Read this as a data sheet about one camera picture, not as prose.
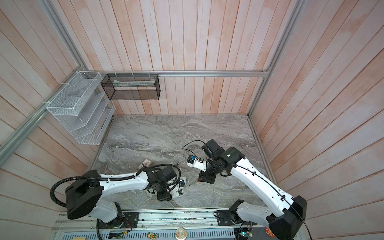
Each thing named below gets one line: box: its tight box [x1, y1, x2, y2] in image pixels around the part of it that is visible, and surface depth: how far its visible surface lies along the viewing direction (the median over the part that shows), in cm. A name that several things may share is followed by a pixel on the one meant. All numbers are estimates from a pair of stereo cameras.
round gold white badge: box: [175, 227, 187, 240], surface depth 71 cm
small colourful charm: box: [146, 232, 159, 240], surface depth 71 cm
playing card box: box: [137, 158, 153, 170], surface depth 94 cm
